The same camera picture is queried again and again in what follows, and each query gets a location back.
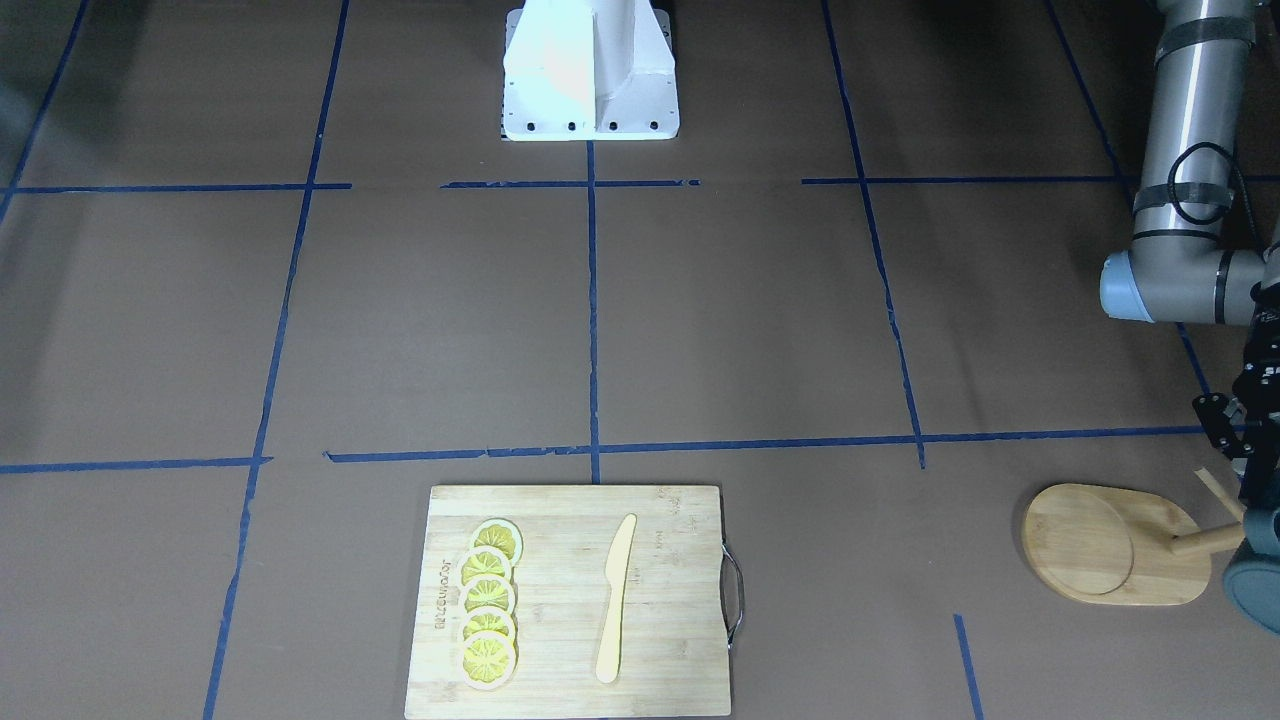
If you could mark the bamboo cutting board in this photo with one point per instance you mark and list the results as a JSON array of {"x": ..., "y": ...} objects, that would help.
[{"x": 675, "y": 655}]

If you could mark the lemon slice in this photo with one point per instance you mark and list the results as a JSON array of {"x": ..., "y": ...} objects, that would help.
[
  {"x": 500, "y": 534},
  {"x": 488, "y": 591},
  {"x": 485, "y": 561},
  {"x": 488, "y": 622},
  {"x": 488, "y": 660}
]

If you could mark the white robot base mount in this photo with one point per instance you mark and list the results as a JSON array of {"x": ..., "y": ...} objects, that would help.
[{"x": 590, "y": 71}]

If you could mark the wooden knife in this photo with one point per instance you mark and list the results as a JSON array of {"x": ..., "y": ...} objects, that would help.
[{"x": 608, "y": 651}]

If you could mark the wooden cup storage rack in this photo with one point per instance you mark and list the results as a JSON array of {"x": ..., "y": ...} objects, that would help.
[{"x": 1122, "y": 547}]

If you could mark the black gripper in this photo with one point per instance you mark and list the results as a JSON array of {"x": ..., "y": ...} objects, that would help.
[{"x": 1262, "y": 398}]

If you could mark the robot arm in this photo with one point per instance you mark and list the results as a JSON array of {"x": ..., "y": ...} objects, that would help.
[{"x": 1175, "y": 269}]

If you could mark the teal ribbed mug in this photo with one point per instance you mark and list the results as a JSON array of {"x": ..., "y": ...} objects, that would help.
[{"x": 1251, "y": 582}]

